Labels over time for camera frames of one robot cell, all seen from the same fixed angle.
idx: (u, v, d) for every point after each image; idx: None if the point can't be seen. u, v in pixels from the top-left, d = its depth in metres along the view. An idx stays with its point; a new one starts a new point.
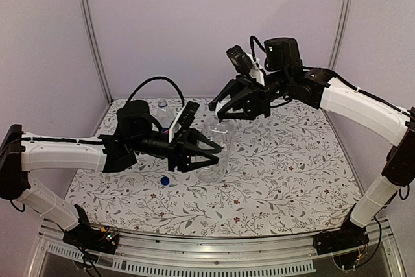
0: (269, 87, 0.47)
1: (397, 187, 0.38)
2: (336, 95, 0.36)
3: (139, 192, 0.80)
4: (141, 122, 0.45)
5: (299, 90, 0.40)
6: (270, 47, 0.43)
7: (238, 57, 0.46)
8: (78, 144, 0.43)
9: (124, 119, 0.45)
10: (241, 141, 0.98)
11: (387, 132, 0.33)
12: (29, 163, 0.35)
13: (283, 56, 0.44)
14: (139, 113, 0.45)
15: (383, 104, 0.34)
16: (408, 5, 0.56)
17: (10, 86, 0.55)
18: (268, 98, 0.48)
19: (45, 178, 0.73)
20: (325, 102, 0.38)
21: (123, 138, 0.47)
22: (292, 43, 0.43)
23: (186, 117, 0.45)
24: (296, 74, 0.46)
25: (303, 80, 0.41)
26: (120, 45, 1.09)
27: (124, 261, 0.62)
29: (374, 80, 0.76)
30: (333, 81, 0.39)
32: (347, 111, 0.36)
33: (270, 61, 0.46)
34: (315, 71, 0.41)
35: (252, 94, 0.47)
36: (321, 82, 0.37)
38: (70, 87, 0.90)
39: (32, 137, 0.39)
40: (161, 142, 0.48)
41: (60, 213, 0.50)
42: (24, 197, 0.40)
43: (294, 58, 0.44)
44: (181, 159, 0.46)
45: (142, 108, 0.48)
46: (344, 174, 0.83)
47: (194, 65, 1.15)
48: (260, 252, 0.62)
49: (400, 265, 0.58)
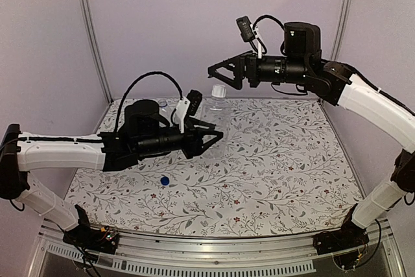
0: (263, 67, 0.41)
1: (404, 191, 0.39)
2: (358, 95, 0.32)
3: (139, 192, 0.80)
4: (148, 122, 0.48)
5: (319, 84, 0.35)
6: (291, 32, 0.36)
7: (238, 24, 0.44)
8: (75, 143, 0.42)
9: (132, 118, 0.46)
10: (241, 141, 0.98)
11: (401, 137, 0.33)
12: (26, 163, 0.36)
13: (305, 44, 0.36)
14: (148, 113, 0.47)
15: (403, 108, 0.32)
16: (408, 5, 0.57)
17: (10, 87, 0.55)
18: (254, 70, 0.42)
19: (44, 178, 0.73)
20: (344, 100, 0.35)
21: (129, 137, 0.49)
22: (317, 30, 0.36)
23: (194, 104, 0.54)
24: (315, 65, 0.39)
25: (323, 72, 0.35)
26: (120, 45, 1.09)
27: (124, 261, 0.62)
29: (373, 80, 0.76)
30: (354, 77, 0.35)
32: (366, 113, 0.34)
33: (287, 47, 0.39)
34: (332, 63, 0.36)
35: (238, 61, 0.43)
36: (343, 77, 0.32)
38: (70, 87, 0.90)
39: (27, 137, 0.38)
40: (172, 137, 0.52)
41: (59, 213, 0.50)
42: (23, 197, 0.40)
43: (317, 47, 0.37)
44: (198, 143, 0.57)
45: (152, 107, 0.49)
46: (344, 174, 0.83)
47: (195, 65, 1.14)
48: (260, 252, 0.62)
49: (400, 265, 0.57)
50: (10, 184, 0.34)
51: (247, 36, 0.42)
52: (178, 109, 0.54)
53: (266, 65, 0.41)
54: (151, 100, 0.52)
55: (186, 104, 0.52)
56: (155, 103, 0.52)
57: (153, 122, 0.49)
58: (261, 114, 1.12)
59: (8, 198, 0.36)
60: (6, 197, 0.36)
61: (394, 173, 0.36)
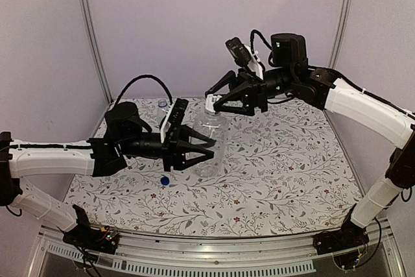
0: (269, 83, 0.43)
1: (399, 189, 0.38)
2: (342, 96, 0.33)
3: (139, 192, 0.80)
4: (129, 125, 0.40)
5: (305, 91, 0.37)
6: (277, 44, 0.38)
7: (234, 50, 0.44)
8: (65, 149, 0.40)
9: (111, 123, 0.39)
10: (241, 141, 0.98)
11: (391, 135, 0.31)
12: (17, 170, 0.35)
13: (290, 54, 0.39)
14: (128, 116, 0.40)
15: (388, 105, 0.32)
16: (408, 4, 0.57)
17: (10, 87, 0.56)
18: (265, 93, 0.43)
19: (42, 180, 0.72)
20: (330, 104, 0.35)
21: (113, 141, 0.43)
22: (301, 39, 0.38)
23: (176, 116, 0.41)
24: (301, 74, 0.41)
25: (308, 80, 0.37)
26: (120, 45, 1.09)
27: (124, 261, 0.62)
29: (373, 80, 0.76)
30: (338, 81, 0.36)
32: (350, 113, 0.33)
33: (276, 58, 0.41)
34: (321, 70, 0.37)
35: (251, 89, 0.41)
36: (326, 82, 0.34)
38: (70, 86, 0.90)
39: (19, 144, 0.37)
40: (153, 143, 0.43)
41: (57, 215, 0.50)
42: (17, 202, 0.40)
43: (302, 56, 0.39)
44: (176, 158, 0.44)
45: (131, 109, 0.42)
46: (345, 174, 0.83)
47: (194, 66, 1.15)
48: (260, 252, 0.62)
49: (400, 265, 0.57)
50: (6, 187, 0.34)
51: (246, 60, 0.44)
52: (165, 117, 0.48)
53: (270, 80, 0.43)
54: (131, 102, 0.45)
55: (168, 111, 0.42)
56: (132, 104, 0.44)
57: (134, 125, 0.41)
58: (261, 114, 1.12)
59: (4, 204, 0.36)
60: (5, 200, 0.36)
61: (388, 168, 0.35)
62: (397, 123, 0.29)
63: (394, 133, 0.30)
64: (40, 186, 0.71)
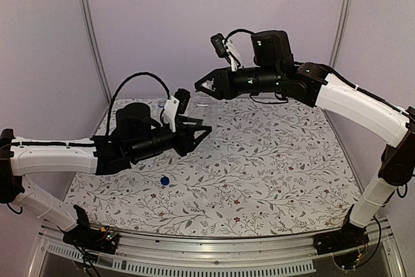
0: (237, 78, 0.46)
1: (393, 187, 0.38)
2: (337, 95, 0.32)
3: (139, 192, 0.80)
4: (139, 124, 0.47)
5: (294, 88, 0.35)
6: (259, 41, 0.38)
7: (213, 41, 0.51)
8: (67, 146, 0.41)
9: (124, 122, 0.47)
10: (241, 141, 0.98)
11: (381, 131, 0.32)
12: (19, 168, 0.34)
13: (273, 51, 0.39)
14: (139, 117, 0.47)
15: (382, 103, 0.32)
16: (408, 4, 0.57)
17: (10, 87, 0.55)
18: (227, 79, 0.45)
19: (42, 179, 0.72)
20: (322, 101, 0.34)
21: (120, 141, 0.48)
22: (283, 36, 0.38)
23: (184, 103, 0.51)
24: (288, 71, 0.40)
25: (297, 75, 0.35)
26: (120, 45, 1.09)
27: (124, 261, 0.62)
29: (373, 80, 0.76)
30: (330, 77, 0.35)
32: (344, 111, 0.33)
33: (259, 57, 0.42)
34: (308, 65, 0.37)
35: (215, 74, 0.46)
36: (318, 78, 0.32)
38: (69, 85, 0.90)
39: (21, 142, 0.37)
40: (164, 135, 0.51)
41: (58, 215, 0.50)
42: (18, 200, 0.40)
43: (286, 52, 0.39)
44: (189, 141, 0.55)
45: (142, 111, 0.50)
46: (344, 174, 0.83)
47: (195, 65, 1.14)
48: (260, 252, 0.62)
49: (400, 265, 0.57)
50: (6, 187, 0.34)
51: (220, 51, 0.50)
52: (166, 109, 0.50)
53: (240, 77, 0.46)
54: (135, 104, 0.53)
55: (176, 104, 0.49)
56: (137, 106, 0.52)
57: (144, 125, 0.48)
58: (261, 114, 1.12)
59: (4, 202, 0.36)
60: (6, 199, 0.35)
61: (380, 168, 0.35)
62: (393, 123, 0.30)
63: (387, 131, 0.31)
64: (41, 185, 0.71)
